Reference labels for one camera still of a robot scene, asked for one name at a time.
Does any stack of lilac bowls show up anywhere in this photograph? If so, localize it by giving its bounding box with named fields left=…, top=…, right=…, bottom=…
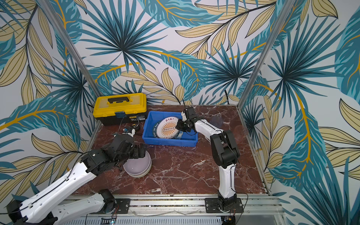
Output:
left=123, top=151, right=152, bottom=178

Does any blue plastic bin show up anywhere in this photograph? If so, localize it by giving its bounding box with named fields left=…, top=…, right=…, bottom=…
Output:
left=142, top=111, right=198, bottom=147

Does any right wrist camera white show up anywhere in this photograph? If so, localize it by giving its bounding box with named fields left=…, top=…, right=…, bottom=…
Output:
left=181, top=111, right=188, bottom=122

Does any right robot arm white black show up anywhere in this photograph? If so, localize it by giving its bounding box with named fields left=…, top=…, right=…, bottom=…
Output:
left=176, top=107, right=240, bottom=212

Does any pink translucent plastic cup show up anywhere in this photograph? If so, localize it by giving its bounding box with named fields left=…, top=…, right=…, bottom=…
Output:
left=232, top=125, right=248, bottom=144

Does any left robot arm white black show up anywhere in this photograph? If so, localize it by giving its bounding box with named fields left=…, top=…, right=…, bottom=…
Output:
left=6, top=134, right=146, bottom=225

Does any yellow black toolbox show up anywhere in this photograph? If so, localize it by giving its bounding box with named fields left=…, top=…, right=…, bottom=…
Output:
left=93, top=93, right=148, bottom=126

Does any grey translucent plastic cup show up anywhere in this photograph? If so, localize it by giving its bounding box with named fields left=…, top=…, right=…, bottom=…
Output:
left=210, top=116, right=224, bottom=128

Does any white plate green rim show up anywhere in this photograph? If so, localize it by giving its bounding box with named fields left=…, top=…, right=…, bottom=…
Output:
left=151, top=116, right=183, bottom=140

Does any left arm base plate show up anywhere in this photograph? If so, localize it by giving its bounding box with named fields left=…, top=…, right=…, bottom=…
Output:
left=113, top=198, right=131, bottom=216

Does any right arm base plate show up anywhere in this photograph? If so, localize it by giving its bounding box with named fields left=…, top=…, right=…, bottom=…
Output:
left=204, top=198, right=245, bottom=213

